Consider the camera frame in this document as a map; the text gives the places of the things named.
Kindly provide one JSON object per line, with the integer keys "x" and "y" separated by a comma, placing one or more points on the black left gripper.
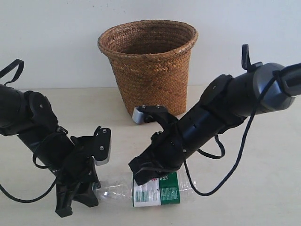
{"x": 74, "y": 160}

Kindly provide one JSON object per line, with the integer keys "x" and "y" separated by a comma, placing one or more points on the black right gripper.
{"x": 166, "y": 153}

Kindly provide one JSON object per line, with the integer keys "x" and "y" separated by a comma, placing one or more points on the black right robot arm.
{"x": 226, "y": 103}

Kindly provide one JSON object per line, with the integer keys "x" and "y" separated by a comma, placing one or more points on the clear plastic bottle green label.
{"x": 122, "y": 190}

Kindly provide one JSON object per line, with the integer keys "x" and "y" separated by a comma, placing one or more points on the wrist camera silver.
{"x": 150, "y": 113}
{"x": 101, "y": 146}

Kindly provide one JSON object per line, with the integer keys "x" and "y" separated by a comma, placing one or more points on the brown woven wicker basket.
{"x": 150, "y": 60}

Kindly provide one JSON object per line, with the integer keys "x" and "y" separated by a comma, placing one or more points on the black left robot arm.
{"x": 30, "y": 117}

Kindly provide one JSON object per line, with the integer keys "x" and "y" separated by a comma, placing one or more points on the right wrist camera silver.
{"x": 150, "y": 113}

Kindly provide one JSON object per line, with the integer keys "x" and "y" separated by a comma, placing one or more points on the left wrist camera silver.
{"x": 101, "y": 146}

